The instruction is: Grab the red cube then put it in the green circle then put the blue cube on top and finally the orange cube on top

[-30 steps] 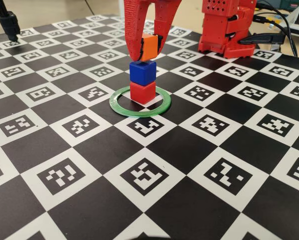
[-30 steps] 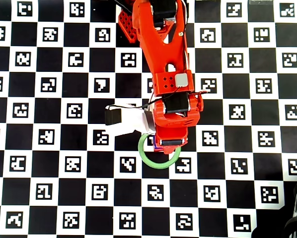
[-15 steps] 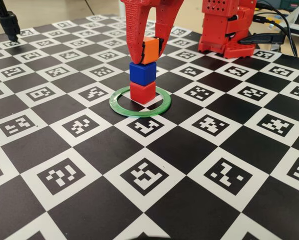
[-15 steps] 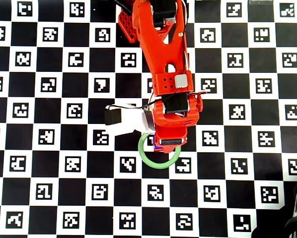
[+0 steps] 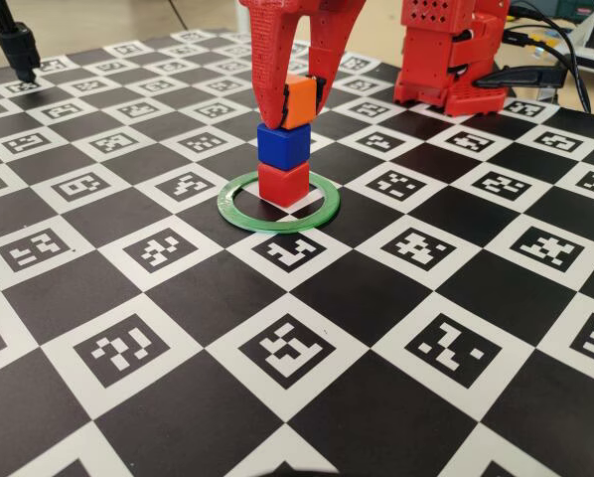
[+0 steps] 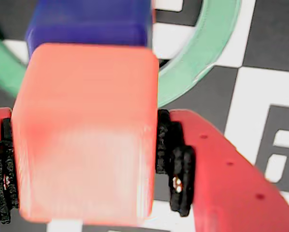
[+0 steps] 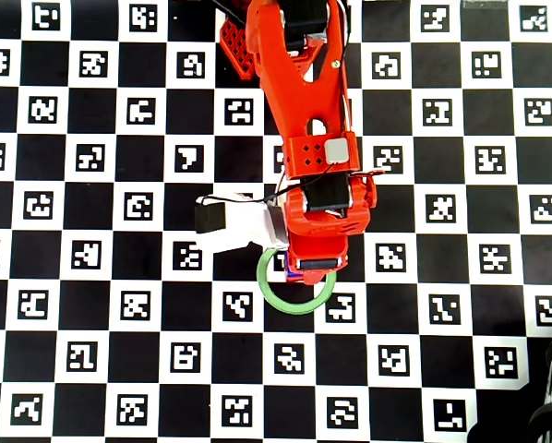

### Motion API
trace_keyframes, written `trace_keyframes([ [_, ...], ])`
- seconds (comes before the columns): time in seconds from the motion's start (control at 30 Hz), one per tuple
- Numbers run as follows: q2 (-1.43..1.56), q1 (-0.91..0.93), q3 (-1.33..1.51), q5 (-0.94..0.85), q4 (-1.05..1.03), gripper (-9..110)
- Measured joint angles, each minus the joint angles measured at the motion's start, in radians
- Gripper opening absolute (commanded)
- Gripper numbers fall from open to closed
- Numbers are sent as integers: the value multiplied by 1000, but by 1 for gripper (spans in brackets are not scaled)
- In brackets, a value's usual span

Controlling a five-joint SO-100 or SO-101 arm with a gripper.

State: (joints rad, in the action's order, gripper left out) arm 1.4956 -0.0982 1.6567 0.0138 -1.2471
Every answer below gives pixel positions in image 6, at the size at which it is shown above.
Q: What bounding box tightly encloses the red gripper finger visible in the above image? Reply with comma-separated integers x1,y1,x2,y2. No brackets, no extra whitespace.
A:
0,107,20,232
155,108,289,232

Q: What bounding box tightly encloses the blue cube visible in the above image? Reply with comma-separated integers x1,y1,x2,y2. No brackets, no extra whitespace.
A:
25,0,155,61

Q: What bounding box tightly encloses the black white marker checkerboard mat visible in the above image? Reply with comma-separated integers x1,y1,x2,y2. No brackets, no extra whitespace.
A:
0,0,289,232

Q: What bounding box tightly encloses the orange cube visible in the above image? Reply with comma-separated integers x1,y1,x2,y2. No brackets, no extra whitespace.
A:
11,43,159,227

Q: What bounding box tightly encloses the green flat ring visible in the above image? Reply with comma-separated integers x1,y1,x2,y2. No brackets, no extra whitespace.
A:
0,0,243,109

